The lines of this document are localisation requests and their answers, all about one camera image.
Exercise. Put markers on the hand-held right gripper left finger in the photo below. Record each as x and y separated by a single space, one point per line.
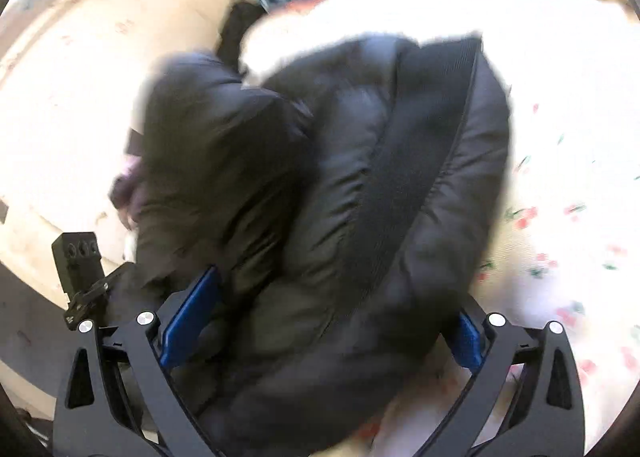
192 317

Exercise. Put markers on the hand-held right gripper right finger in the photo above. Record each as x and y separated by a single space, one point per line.
467 343

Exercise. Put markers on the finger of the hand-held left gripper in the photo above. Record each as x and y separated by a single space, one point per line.
89 298

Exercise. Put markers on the black puffer jacket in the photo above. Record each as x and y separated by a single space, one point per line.
325 212

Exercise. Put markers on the purple cloth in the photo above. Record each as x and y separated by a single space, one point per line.
125 189

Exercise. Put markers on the cherry print bed sheet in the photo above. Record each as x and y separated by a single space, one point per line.
560 112

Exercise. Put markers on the dark cloth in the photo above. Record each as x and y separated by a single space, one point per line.
237 32

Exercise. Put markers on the pink cloth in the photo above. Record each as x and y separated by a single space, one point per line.
305 4

